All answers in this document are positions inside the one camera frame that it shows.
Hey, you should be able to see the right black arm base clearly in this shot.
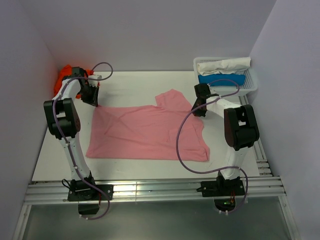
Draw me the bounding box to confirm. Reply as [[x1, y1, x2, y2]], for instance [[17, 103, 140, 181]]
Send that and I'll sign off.
[[196, 176, 245, 212]]

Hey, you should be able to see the aluminium rail frame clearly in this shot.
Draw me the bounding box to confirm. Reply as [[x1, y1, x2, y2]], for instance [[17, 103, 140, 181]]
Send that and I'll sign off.
[[12, 94, 301, 240]]

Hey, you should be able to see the orange t shirt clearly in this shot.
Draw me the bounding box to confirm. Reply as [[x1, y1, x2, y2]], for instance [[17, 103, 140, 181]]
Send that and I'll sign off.
[[53, 64, 94, 99]]

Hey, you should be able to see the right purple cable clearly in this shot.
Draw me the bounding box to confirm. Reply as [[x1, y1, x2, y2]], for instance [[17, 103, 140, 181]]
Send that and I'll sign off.
[[175, 78, 249, 216]]

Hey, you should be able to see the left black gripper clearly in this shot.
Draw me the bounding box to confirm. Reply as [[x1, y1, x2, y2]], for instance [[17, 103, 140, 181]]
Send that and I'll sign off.
[[78, 83, 100, 107]]

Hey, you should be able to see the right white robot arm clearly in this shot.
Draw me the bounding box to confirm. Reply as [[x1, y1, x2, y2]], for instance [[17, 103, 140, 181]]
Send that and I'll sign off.
[[192, 83, 260, 195]]

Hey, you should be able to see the white plastic basket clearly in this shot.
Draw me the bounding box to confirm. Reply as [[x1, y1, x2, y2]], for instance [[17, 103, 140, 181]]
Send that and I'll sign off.
[[193, 57, 258, 96]]

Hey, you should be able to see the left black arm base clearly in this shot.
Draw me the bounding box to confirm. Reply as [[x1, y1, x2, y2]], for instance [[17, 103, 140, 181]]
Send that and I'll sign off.
[[61, 178, 114, 217]]

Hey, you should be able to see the rolled blue t shirt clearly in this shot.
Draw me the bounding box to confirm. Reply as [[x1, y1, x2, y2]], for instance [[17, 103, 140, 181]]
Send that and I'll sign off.
[[197, 73, 246, 87]]

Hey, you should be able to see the purple cable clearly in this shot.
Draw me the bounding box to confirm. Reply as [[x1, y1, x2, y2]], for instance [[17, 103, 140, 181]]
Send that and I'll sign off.
[[175, 78, 249, 216], [53, 61, 114, 221]]

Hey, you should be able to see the rolled white t shirt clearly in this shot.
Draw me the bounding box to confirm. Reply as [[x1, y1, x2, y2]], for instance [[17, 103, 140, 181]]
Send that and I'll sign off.
[[194, 57, 251, 76]]

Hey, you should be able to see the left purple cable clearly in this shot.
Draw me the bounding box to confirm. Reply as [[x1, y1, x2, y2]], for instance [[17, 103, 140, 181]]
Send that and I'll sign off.
[[53, 61, 114, 221]]

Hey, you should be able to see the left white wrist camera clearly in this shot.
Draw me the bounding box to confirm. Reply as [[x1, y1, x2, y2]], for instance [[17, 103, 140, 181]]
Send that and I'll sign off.
[[87, 74, 102, 88]]

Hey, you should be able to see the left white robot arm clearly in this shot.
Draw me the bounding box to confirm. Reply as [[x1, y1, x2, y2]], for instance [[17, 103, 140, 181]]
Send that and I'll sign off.
[[43, 64, 100, 200]]

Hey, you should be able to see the pink t shirt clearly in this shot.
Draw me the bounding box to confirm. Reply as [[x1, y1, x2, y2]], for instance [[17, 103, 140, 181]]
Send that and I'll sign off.
[[86, 89, 210, 162]]

